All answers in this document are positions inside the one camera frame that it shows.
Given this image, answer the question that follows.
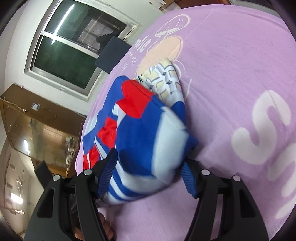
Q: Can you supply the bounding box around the blue red white hoodie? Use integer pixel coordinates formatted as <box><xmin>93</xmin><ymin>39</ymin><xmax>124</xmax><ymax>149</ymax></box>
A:
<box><xmin>82</xmin><ymin>59</ymin><xmax>198</xmax><ymax>206</ymax></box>

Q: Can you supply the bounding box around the person's left hand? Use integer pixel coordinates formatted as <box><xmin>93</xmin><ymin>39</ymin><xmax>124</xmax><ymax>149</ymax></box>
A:
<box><xmin>74</xmin><ymin>214</ymin><xmax>115</xmax><ymax>241</ymax></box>

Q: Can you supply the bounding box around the wooden glass display cabinet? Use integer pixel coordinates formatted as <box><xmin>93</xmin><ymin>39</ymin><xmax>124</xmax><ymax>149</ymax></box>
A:
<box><xmin>1</xmin><ymin>83</ymin><xmax>86</xmax><ymax>177</ymax></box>

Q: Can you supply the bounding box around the sliding glass window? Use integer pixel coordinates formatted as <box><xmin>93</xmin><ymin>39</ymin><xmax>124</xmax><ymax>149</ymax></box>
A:
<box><xmin>24</xmin><ymin>1</ymin><xmax>141</xmax><ymax>101</ymax></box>

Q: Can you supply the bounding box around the dark blue chair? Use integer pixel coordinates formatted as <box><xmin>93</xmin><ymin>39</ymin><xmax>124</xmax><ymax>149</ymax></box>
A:
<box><xmin>95</xmin><ymin>37</ymin><xmax>131</xmax><ymax>74</ymax></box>

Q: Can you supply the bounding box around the pink printed bed sheet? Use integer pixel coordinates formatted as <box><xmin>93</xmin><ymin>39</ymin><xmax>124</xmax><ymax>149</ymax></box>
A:
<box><xmin>76</xmin><ymin>5</ymin><xmax>295</xmax><ymax>240</ymax></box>

